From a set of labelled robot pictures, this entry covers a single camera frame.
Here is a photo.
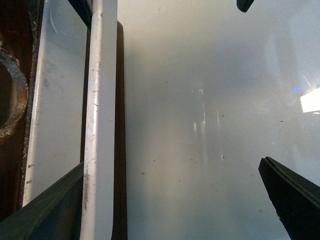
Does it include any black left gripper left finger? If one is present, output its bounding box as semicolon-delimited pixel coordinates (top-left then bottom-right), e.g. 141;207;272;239
0;163;84;240

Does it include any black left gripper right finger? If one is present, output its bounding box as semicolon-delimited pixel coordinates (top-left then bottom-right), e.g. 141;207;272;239
258;156;320;240

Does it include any brown wooden drawer front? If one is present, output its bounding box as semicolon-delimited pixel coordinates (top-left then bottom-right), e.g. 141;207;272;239
0;0;128;240

